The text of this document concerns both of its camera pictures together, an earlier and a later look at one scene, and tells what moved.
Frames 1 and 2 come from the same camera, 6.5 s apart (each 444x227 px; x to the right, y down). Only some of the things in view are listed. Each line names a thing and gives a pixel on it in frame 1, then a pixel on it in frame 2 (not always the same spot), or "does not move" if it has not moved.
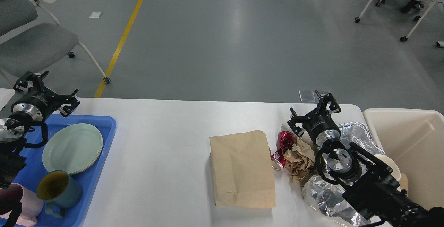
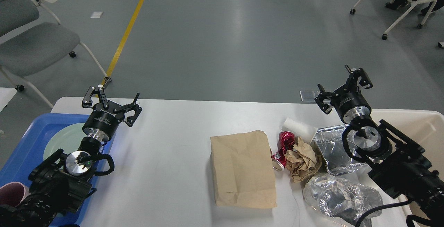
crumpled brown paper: [298, 160] does not move
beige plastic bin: [415, 137] does not move
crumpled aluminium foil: [328, 199] does not move
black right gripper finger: [299, 131] -> [325, 107]
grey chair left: [31, 41] does not move
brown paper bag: [242, 170] does not move
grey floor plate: [307, 96] does not move
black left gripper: [38, 101] -> [103, 122]
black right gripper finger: [333, 106] -> [365, 79]
